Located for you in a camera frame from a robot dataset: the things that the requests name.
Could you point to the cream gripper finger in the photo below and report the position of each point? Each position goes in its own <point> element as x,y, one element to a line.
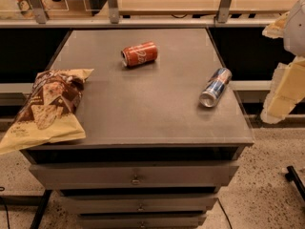
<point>276,29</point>
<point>287,90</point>

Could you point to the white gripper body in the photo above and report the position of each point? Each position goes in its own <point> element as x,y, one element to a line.
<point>295,32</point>

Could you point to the red coke can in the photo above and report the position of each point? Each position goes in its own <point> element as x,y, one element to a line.
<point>140,54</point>

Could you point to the blue silver energy drink can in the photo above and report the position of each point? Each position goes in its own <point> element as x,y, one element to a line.
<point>215,87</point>

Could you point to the brown chip bag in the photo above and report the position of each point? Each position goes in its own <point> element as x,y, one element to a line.
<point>48,115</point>

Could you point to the black metal floor leg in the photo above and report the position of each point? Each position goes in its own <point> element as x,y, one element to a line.
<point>292,176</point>

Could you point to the grey drawer cabinet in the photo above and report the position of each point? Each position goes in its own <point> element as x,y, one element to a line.
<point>148,113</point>

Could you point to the bottom cabinet drawer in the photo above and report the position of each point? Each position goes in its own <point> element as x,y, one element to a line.
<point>142,221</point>

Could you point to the cabinet drawer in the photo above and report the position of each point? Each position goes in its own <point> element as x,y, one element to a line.
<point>142,221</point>
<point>139,203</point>
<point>68,176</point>

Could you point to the middle cabinet drawer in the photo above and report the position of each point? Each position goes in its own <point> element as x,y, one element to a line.
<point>139,203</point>

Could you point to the top cabinet drawer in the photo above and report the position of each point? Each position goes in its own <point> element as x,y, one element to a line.
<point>68,176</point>

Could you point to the black bar at left floor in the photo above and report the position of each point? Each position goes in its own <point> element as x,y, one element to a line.
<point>42,205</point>

